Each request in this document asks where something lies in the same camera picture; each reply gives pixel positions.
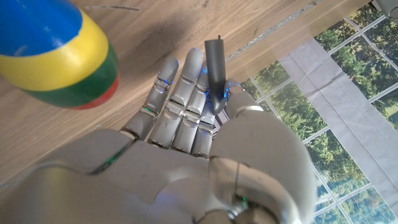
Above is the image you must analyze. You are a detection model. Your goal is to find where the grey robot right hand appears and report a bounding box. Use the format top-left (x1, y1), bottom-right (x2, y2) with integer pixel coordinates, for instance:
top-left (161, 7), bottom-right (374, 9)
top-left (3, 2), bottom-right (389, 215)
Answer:
top-left (0, 48), bottom-right (318, 224)

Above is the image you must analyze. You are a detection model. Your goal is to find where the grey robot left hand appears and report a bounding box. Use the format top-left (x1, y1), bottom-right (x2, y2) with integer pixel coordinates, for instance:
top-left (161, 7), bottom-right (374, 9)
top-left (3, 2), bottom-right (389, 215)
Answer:
top-left (371, 0), bottom-right (398, 24)

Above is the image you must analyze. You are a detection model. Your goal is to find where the striped wooden maraca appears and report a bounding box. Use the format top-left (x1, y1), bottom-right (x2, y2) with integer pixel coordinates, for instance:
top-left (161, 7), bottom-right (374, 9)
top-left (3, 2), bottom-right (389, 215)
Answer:
top-left (0, 0), bottom-right (120, 110)

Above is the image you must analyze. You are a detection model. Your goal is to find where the printed window backdrop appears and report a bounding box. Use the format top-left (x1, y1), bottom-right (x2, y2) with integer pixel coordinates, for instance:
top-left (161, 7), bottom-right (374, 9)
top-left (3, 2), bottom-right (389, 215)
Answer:
top-left (239, 2), bottom-right (398, 224)

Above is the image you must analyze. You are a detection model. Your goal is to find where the grey tape strip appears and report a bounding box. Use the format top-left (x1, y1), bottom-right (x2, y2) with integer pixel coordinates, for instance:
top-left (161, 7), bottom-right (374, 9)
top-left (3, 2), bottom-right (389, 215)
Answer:
top-left (225, 1), bottom-right (321, 62)

